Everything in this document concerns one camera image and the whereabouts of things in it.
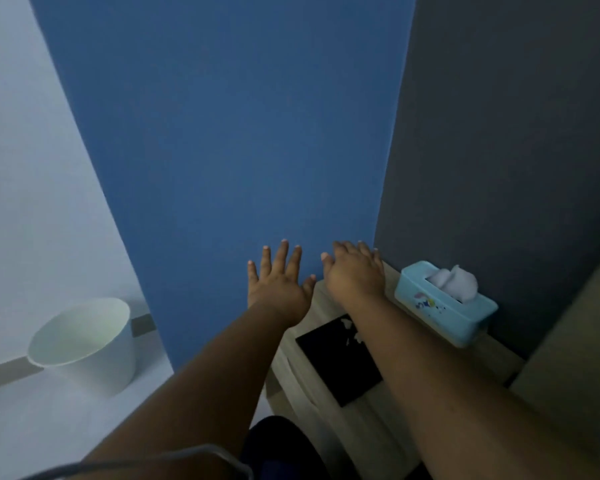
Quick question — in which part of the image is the person's right hand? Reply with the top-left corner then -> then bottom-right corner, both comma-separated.
321,241 -> 387,308

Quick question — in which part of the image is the white tissue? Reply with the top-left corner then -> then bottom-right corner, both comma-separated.
425,265 -> 480,304

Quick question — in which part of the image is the light blue tissue box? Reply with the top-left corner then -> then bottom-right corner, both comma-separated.
394,261 -> 499,349

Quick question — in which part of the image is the person's right forearm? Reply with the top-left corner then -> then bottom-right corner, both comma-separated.
339,294 -> 600,480

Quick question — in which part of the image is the white plastic waste bin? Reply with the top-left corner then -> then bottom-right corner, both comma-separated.
27,297 -> 137,398

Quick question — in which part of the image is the person's dark clothing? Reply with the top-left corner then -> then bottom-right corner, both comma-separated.
240,416 -> 332,480

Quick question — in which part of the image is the person's left forearm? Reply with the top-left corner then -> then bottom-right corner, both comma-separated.
80,302 -> 307,480

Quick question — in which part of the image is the black square mat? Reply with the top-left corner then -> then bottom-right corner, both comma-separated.
295,315 -> 384,408

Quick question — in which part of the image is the person's left hand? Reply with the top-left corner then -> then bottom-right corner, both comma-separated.
247,240 -> 317,328

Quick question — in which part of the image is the light wooden bedside table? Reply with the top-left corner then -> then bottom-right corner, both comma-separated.
265,262 -> 526,480

